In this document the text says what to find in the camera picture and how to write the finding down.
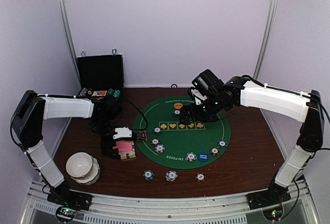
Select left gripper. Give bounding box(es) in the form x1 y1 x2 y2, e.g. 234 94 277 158
92 118 119 159

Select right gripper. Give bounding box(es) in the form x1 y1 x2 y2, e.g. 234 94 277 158
179 94 223 125

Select red backed card deck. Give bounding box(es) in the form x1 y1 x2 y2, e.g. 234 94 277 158
114 141 134 154

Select orange dealer button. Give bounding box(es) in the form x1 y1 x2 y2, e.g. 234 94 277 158
174 102 183 109

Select green chips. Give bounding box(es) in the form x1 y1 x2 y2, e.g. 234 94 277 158
153 127 162 134
218 141 227 148
173 110 180 116

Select triangular all-in button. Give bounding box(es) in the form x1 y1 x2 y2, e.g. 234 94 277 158
136 130 148 141

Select orange chips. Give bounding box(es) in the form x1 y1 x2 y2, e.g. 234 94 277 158
151 138 160 146
210 147 220 157

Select blue small blind button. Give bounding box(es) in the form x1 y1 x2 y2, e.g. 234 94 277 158
197 152 209 162

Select green poker chip stack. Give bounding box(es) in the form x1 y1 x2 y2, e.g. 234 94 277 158
143 170 155 181

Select blue white chips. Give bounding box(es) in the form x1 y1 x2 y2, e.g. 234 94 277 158
155 144 166 153
186 152 197 162

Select orange black poker chip stack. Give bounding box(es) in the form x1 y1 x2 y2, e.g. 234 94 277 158
195 173 206 182

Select blue white poker chip stack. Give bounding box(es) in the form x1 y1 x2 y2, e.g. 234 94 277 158
165 170 178 182

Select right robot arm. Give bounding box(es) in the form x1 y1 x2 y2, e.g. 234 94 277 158
179 71 324 204

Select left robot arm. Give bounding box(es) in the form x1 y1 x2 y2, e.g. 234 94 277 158
10 90 121 205

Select blue gold card box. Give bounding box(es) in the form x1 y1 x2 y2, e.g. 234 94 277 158
120 144 136 160

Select white ceramic bowl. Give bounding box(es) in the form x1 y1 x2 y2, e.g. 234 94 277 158
65 152 93 178

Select white scalloped plate stack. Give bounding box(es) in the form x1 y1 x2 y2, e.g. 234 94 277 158
70 157 101 185

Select teal chips in case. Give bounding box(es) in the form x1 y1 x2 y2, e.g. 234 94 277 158
107 89 122 98

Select red cards in case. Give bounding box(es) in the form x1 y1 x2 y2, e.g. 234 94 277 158
92 91 107 97

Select round green poker mat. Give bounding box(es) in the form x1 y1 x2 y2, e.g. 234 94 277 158
134 96 231 169

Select black poker case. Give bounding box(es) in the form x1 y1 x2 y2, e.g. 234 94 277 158
77 54 124 99

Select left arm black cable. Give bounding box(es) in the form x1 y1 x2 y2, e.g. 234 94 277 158
121 100 150 132

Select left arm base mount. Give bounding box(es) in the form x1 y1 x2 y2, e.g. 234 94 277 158
47 191 93 211

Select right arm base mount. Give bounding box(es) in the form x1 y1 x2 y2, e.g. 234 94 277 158
246 190 291 210

